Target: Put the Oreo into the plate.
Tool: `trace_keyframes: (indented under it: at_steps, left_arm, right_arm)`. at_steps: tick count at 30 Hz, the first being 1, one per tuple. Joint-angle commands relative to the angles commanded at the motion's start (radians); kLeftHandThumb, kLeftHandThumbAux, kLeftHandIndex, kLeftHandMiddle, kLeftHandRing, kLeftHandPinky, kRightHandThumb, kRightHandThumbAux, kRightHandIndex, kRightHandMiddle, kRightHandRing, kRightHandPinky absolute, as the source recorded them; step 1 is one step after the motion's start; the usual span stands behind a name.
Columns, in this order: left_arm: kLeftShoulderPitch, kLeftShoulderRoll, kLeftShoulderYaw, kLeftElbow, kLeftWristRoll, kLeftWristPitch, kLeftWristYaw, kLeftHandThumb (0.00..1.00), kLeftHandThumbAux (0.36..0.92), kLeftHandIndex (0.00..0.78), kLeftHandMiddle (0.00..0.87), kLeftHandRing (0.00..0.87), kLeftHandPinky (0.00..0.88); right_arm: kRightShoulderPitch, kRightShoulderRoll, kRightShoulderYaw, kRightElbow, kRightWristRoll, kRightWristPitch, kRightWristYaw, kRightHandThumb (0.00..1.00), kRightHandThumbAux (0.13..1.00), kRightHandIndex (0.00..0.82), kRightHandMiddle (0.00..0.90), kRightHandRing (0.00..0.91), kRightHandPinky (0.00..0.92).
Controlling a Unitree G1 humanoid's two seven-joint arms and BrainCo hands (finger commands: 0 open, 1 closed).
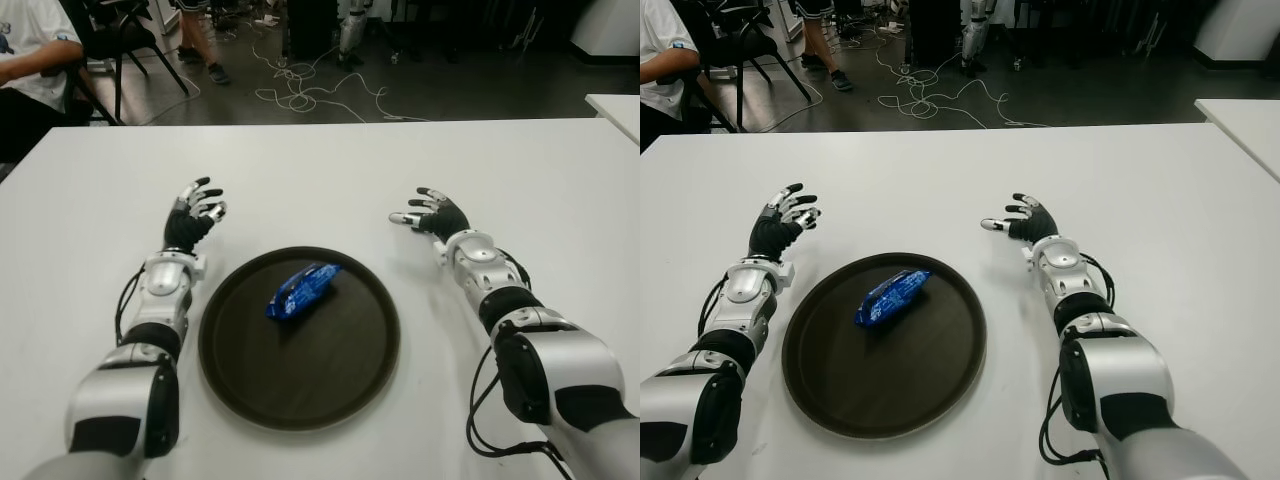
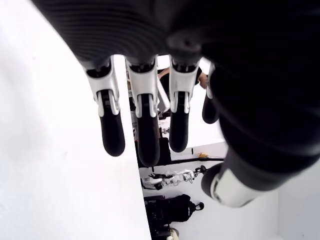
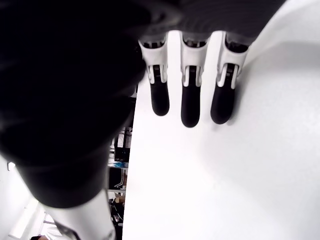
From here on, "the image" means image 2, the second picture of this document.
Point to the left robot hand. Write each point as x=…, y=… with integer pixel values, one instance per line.
x=225, y=50

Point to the beige shoe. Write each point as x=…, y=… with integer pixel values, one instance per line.
x=175, y=232

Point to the black backpack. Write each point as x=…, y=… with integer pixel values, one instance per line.
x=178, y=208

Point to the white humanoid robot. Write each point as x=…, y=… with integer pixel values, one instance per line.
x=175, y=178

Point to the small yellow object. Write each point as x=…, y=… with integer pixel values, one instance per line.
x=202, y=155

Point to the person in black shirt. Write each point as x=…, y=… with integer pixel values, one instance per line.
x=163, y=80

